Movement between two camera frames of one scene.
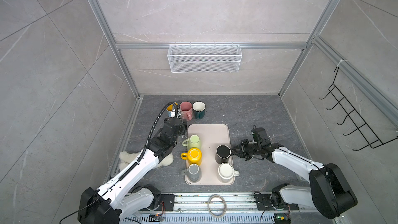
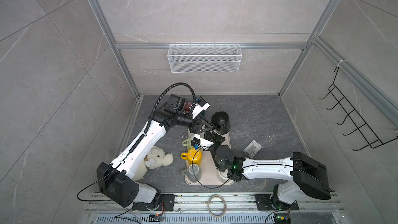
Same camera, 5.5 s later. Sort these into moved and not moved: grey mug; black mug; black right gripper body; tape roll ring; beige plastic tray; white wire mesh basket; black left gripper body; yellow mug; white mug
Moved: black left gripper body; black mug; black right gripper body
Not moved: grey mug; white wire mesh basket; tape roll ring; yellow mug; white mug; beige plastic tray
